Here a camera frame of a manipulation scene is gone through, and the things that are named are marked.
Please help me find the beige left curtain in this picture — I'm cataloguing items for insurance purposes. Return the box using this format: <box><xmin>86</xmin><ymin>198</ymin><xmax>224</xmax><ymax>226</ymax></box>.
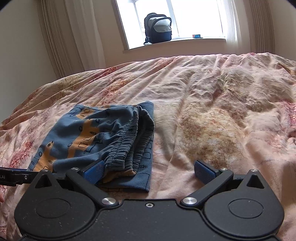
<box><xmin>37</xmin><ymin>1</ymin><xmax>106</xmax><ymax>78</ymax></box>

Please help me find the navy grey backpack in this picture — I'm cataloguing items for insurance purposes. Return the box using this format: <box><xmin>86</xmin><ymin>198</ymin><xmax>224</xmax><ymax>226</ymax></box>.
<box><xmin>144</xmin><ymin>13</ymin><xmax>172</xmax><ymax>45</ymax></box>

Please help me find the small blue box on sill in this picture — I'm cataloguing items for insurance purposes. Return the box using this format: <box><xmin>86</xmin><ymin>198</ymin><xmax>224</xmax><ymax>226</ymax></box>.
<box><xmin>192</xmin><ymin>34</ymin><xmax>203</xmax><ymax>39</ymax></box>

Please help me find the pink floral bed cover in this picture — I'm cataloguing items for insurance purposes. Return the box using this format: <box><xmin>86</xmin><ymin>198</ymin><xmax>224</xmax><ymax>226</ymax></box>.
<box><xmin>1</xmin><ymin>53</ymin><xmax>295</xmax><ymax>240</ymax></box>

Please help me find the blue pants orange print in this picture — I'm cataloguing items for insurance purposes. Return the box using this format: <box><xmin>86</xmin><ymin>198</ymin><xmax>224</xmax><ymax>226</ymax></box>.
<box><xmin>28</xmin><ymin>101</ymin><xmax>154</xmax><ymax>192</ymax></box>

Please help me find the beige curtain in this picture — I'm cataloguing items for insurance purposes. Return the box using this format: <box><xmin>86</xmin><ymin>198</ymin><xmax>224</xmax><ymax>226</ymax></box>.
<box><xmin>37</xmin><ymin>1</ymin><xmax>106</xmax><ymax>78</ymax></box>
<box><xmin>223</xmin><ymin>1</ymin><xmax>275</xmax><ymax>55</ymax></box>

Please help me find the person's left hand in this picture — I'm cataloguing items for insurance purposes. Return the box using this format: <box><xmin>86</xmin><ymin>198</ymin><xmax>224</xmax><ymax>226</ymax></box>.
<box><xmin>0</xmin><ymin>194</ymin><xmax>4</xmax><ymax>203</ymax></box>

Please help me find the beige right curtain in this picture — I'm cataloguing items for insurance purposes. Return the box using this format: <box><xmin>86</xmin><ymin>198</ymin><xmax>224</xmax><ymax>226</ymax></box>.
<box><xmin>223</xmin><ymin>1</ymin><xmax>275</xmax><ymax>55</ymax></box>

